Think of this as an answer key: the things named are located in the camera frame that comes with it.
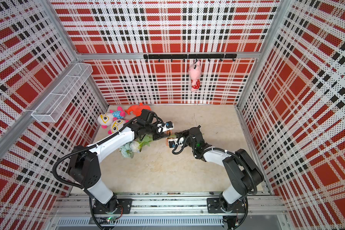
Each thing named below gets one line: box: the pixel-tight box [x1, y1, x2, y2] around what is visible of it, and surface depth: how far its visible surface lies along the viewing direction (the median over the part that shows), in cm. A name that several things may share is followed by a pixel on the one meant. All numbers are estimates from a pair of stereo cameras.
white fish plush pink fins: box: [107, 118, 129, 135], surface depth 101 cm
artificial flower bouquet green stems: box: [119, 135, 154, 159], surface depth 84 cm
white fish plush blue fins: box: [97, 106, 126, 129], surface depth 107 cm
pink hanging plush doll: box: [188, 59, 202, 92], surface depth 94 cm
